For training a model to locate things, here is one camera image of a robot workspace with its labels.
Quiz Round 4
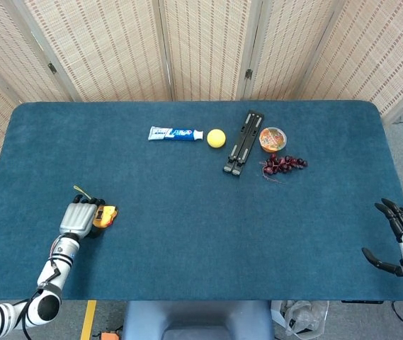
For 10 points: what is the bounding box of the yellow tape measure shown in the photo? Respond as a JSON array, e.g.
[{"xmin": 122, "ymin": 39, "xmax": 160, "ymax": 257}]
[{"xmin": 73, "ymin": 185, "xmax": 120, "ymax": 229}]

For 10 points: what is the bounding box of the clear plastic bag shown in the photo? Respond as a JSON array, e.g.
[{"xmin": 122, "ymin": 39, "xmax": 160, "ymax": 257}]
[{"xmin": 280, "ymin": 300, "xmax": 329, "ymax": 337}]

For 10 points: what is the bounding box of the dark red grape bunch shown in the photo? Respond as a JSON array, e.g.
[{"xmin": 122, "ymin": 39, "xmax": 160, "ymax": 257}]
[{"xmin": 259, "ymin": 153, "xmax": 309, "ymax": 185}]

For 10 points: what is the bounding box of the yellow foam ball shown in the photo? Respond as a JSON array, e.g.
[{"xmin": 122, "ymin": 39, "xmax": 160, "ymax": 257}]
[{"xmin": 206, "ymin": 129, "xmax": 227, "ymax": 149}]

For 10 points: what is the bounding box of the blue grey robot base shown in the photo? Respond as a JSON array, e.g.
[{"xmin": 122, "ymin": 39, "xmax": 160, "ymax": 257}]
[{"xmin": 122, "ymin": 300, "xmax": 275, "ymax": 340}]

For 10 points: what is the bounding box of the woven folding screen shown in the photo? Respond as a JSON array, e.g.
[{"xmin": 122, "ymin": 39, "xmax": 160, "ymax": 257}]
[{"xmin": 0, "ymin": 0, "xmax": 403, "ymax": 188}]

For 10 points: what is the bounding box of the orange jelly cup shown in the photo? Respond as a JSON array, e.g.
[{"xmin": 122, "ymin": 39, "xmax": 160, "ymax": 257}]
[{"xmin": 259, "ymin": 127, "xmax": 288, "ymax": 153}]

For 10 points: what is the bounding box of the blue white toothpaste tube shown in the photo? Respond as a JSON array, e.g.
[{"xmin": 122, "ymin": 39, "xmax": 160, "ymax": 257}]
[{"xmin": 147, "ymin": 126, "xmax": 205, "ymax": 142}]

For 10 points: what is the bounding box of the black folding stand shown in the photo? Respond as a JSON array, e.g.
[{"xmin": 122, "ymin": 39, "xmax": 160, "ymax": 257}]
[{"xmin": 222, "ymin": 109, "xmax": 266, "ymax": 176}]

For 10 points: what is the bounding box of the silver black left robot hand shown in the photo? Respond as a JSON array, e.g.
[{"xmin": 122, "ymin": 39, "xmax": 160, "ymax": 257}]
[{"xmin": 59, "ymin": 193, "xmax": 106, "ymax": 240}]

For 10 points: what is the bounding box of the blue table cloth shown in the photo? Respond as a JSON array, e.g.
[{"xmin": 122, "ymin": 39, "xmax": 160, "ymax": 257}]
[{"xmin": 0, "ymin": 101, "xmax": 403, "ymax": 302}]

